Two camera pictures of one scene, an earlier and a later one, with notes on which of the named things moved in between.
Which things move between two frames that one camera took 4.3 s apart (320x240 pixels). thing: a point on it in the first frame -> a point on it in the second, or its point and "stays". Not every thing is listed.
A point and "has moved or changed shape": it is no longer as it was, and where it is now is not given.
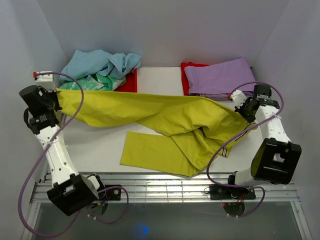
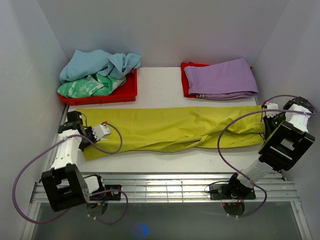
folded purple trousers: (218, 80) stays
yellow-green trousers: (196, 136) has moved or changed shape
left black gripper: (53, 94) -> (89, 130)
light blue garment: (83, 63) stays
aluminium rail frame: (177, 186) stays
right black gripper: (240, 110) -> (269, 129)
